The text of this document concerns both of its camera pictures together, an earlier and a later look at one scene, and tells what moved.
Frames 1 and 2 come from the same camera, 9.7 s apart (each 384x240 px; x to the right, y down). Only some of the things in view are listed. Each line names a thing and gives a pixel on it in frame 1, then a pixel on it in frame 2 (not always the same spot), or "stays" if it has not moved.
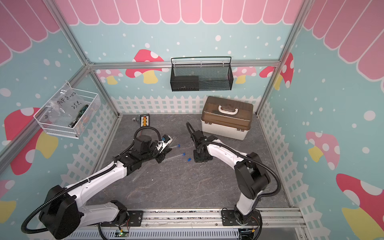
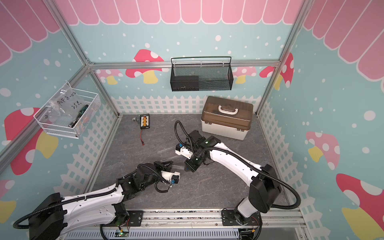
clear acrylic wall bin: x=66 y=113 stays
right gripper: x=196 y=159 to x=190 y=167
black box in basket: x=185 y=83 stays
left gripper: x=162 y=155 to x=165 y=169
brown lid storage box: x=226 y=117 stays
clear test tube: x=172 y=157 stays
